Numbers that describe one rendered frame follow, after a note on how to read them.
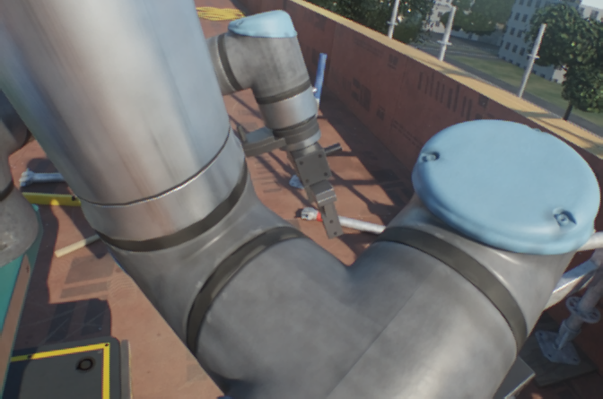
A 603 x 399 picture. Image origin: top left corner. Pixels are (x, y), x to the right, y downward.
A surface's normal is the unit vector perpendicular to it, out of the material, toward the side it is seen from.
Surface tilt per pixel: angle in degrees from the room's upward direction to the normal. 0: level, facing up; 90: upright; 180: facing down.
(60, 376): 0
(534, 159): 19
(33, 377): 0
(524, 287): 53
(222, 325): 57
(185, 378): 0
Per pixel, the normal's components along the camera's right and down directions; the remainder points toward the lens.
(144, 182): 0.22, 0.64
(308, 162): 0.22, 0.38
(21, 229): 0.98, -0.18
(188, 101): 0.88, 0.23
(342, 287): 0.04, -0.92
